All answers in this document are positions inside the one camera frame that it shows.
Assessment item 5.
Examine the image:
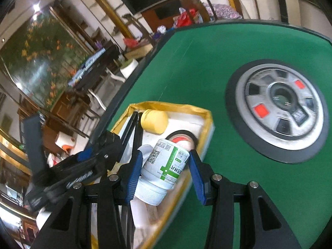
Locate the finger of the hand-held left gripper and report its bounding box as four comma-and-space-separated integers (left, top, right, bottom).
76, 148, 95, 163
88, 131, 123, 172

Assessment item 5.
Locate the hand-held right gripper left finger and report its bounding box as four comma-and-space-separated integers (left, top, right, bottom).
30, 150, 144, 249

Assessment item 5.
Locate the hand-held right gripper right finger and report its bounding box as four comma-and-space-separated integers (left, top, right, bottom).
189, 149, 303, 249

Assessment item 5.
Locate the thick black marker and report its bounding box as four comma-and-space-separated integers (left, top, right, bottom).
120, 111, 139, 148

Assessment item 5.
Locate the black marker with beige caps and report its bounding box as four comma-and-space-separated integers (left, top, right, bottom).
131, 124, 144, 159

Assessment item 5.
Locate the yellow tape roll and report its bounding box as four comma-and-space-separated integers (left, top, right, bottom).
140, 109, 168, 134

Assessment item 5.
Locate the black tape roll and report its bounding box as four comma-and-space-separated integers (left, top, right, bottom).
165, 130, 200, 152

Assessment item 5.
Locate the gold rimmed storage box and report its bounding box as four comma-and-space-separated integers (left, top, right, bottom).
89, 101, 216, 249

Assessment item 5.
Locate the white and orange carton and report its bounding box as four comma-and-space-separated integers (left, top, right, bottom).
55, 132, 76, 151

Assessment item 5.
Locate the white round stool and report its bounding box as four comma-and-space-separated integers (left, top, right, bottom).
121, 58, 139, 79

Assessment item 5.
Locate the black desk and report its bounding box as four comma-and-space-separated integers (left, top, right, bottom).
69, 45, 120, 89

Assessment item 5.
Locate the round grey table centre panel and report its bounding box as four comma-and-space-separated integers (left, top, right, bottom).
225, 60, 329, 164

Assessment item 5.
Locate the large flower landscape painting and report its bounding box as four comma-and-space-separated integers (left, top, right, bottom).
0, 10, 92, 109

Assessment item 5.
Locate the red plastic bag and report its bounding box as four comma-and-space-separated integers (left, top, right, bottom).
172, 8, 199, 28
123, 38, 140, 48

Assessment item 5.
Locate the dark wooden chair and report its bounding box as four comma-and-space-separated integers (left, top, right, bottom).
179, 0, 219, 22
123, 14, 154, 48

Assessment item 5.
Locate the floral patterned cloth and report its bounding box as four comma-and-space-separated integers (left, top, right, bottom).
201, 3, 243, 20

